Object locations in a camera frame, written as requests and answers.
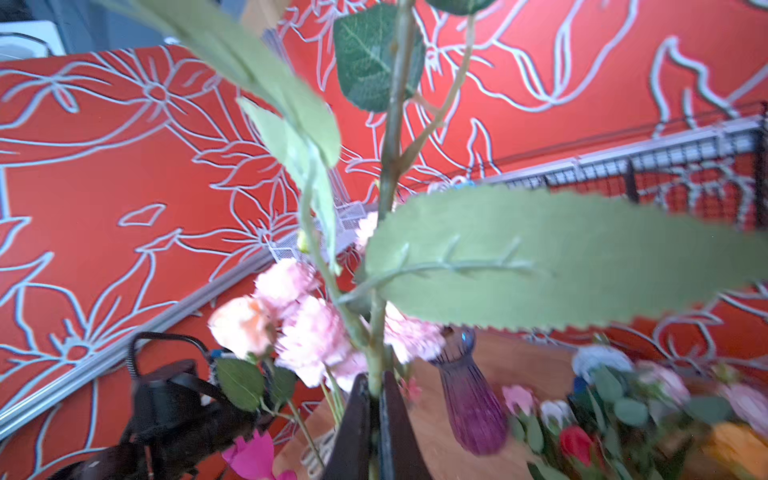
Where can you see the red rose stem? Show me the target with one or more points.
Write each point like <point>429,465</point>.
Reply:
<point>484,256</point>

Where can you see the peach rose stem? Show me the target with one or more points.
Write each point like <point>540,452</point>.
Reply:
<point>250,378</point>

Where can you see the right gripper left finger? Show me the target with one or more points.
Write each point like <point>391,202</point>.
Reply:
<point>351,453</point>

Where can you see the pale pink flower stem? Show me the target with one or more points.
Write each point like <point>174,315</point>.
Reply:
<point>312,341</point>

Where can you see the mixed flower bunch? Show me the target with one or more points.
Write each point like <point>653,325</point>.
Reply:
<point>641,420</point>

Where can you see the purple glass vase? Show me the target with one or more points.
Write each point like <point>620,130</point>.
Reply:
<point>475,415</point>

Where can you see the pink plastic cup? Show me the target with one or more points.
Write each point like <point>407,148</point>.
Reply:
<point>254,458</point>

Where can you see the black wire basket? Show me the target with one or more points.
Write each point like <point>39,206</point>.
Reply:
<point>709,167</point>

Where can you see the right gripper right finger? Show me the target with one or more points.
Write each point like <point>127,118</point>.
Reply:
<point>399,455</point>

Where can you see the pink peony stem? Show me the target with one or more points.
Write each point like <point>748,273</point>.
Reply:
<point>411,338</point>

